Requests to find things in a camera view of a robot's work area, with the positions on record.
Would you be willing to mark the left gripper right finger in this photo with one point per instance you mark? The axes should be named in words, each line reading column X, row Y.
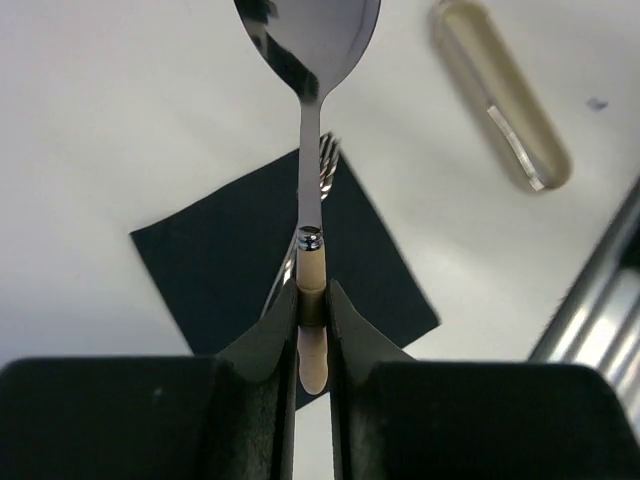
column 395, row 417

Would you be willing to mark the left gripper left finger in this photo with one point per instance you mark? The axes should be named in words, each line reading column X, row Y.
column 225, row 416

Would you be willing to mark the black paper napkin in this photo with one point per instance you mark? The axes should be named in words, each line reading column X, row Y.
column 215, row 261

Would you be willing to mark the silver fork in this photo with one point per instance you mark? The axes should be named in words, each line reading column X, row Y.
column 328, row 157

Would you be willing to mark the wooden handled spoon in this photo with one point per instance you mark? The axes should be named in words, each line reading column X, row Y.
column 312, row 46

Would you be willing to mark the aluminium rail frame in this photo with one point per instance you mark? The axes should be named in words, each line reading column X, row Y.
column 597, row 324

